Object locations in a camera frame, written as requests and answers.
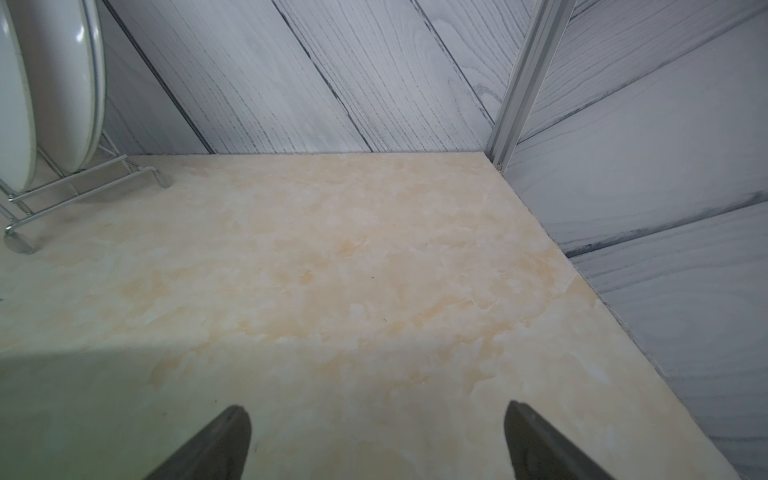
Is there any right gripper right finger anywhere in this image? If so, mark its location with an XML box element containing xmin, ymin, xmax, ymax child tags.
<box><xmin>503</xmin><ymin>400</ymin><xmax>613</xmax><ymax>480</ymax></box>

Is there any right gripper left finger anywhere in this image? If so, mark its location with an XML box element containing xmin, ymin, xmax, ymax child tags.
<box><xmin>146</xmin><ymin>405</ymin><xmax>252</xmax><ymax>480</ymax></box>

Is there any white plate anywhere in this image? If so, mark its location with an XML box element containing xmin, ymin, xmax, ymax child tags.
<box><xmin>7</xmin><ymin>0</ymin><xmax>106</xmax><ymax>173</ymax></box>
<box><xmin>1</xmin><ymin>1</ymin><xmax>37</xmax><ymax>193</ymax></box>

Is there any wire plate rack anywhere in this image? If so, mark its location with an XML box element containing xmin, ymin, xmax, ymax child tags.
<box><xmin>1</xmin><ymin>131</ymin><xmax>172</xmax><ymax>255</ymax></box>

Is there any right aluminium frame post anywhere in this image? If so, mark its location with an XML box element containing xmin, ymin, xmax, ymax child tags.
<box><xmin>485</xmin><ymin>0</ymin><xmax>577</xmax><ymax>173</ymax></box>

